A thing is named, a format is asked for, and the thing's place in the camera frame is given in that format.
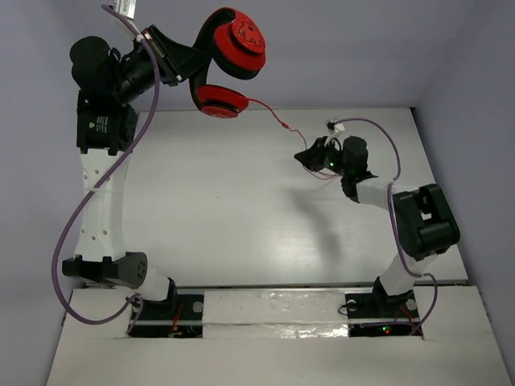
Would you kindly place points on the red black headphones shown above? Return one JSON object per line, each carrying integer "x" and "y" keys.
{"x": 238, "y": 47}

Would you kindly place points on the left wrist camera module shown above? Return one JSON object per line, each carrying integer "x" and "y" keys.
{"x": 125, "y": 8}

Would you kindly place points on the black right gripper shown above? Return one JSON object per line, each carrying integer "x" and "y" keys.
{"x": 311, "y": 158}

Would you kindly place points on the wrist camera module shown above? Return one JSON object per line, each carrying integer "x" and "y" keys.
{"x": 335, "y": 129}
{"x": 125, "y": 8}

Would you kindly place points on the white foil-taped front board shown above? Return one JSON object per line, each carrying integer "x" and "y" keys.
{"x": 287, "y": 337}

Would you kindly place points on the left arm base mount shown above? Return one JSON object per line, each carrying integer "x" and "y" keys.
{"x": 185, "y": 321}

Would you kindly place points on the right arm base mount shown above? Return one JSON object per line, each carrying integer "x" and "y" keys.
{"x": 368, "y": 318}

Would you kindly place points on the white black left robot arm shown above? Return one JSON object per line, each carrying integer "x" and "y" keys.
{"x": 108, "y": 131}

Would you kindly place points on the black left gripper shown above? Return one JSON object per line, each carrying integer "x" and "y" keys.
{"x": 162, "y": 52}

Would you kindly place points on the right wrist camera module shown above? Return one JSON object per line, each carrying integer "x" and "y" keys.
{"x": 335, "y": 129}

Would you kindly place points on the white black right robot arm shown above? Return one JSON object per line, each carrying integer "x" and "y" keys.
{"x": 422, "y": 221}

